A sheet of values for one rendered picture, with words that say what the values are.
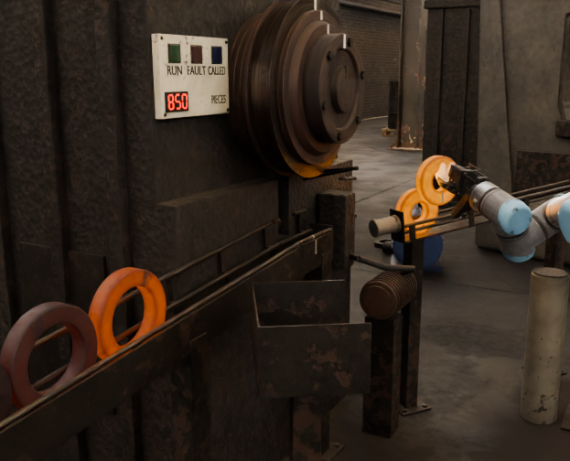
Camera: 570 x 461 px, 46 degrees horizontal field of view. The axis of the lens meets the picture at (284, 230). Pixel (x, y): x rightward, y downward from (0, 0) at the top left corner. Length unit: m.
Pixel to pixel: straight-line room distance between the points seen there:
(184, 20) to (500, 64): 3.08
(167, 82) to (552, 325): 1.47
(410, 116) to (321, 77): 9.08
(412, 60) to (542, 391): 8.64
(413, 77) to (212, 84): 9.13
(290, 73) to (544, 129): 2.87
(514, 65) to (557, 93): 0.32
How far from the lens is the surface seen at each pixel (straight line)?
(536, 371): 2.43
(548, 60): 4.36
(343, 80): 1.77
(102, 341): 1.27
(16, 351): 1.15
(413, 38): 10.73
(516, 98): 4.43
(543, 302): 2.34
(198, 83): 1.61
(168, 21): 1.57
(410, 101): 10.73
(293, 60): 1.68
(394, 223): 2.21
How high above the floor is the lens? 1.15
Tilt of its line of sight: 13 degrees down
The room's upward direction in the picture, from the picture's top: straight up
